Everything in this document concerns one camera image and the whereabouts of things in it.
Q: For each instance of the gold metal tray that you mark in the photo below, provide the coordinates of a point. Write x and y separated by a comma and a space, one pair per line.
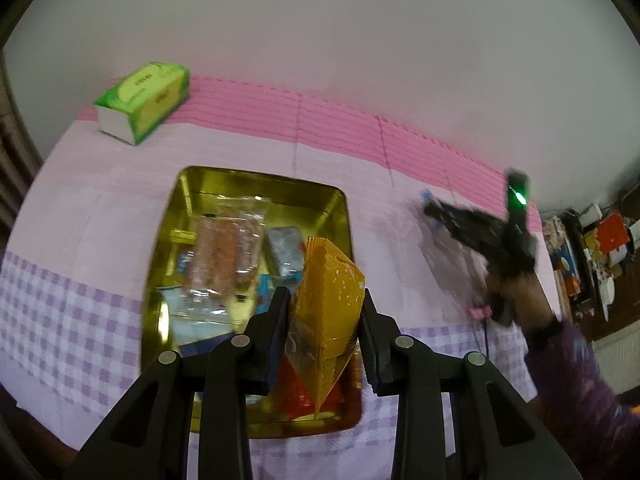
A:
316, 210

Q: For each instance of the pink purple checkered tablecloth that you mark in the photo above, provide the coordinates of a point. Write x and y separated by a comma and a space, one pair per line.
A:
73, 276

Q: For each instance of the person's right hand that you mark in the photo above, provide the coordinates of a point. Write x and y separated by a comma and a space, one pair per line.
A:
529, 304

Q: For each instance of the light and dark blue box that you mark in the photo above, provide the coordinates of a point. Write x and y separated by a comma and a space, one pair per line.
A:
200, 319

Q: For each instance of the red and yellow box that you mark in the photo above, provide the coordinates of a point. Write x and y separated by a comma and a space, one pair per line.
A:
611, 234

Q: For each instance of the orange yellow snack packet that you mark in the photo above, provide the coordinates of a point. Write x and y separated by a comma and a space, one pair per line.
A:
323, 328

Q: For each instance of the green tissue box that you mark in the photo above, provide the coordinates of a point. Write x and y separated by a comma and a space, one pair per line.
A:
136, 105

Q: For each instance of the cluttered side shelf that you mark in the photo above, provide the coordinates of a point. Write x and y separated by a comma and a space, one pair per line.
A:
599, 293

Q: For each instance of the clear packet of brown snacks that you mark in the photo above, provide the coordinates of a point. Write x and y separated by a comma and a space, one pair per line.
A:
227, 247

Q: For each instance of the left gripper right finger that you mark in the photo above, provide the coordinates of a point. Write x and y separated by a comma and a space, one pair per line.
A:
497, 435

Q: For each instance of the red snack packet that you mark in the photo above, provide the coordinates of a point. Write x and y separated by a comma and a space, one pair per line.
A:
291, 400

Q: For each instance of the grey foil snack packet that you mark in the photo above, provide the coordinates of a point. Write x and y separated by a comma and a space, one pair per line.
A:
285, 251

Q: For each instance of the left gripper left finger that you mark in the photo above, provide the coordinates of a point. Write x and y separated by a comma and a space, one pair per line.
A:
146, 435

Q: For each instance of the blue snack packet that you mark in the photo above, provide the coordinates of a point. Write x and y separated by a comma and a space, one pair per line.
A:
432, 208

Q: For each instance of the purple sleeved right forearm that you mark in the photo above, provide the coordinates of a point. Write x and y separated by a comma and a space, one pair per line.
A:
585, 415

